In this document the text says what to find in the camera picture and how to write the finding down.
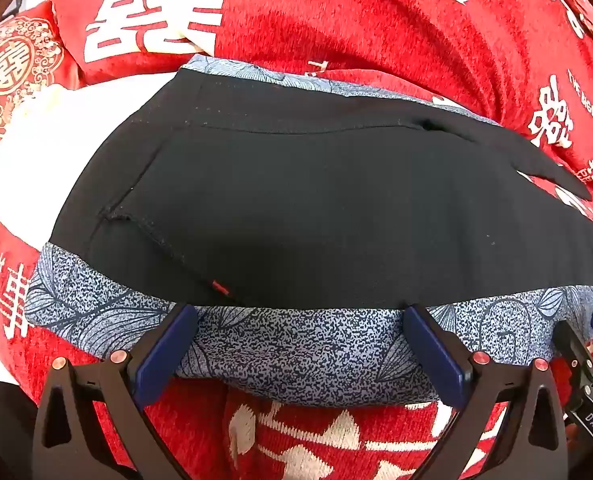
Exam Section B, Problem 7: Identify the black pants blue patterned lining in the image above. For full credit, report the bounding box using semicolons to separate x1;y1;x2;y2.
25;54;593;407

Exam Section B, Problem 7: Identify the red printed blanket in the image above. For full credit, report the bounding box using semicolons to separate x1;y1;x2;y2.
0;0;593;480

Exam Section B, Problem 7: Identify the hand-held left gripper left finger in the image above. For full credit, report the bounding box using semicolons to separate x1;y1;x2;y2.
31;302;200;480

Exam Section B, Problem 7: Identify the white bed sheet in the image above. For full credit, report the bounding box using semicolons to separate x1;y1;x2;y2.
0;72;177;238

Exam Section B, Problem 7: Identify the dark cloth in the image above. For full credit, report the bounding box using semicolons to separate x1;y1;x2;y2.
0;381;40;480

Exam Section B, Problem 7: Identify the red pillow gold emblem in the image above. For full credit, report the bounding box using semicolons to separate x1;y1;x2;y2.
0;2;84;161

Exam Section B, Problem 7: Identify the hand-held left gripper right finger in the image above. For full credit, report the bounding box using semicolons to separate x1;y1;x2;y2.
403;302;565;480

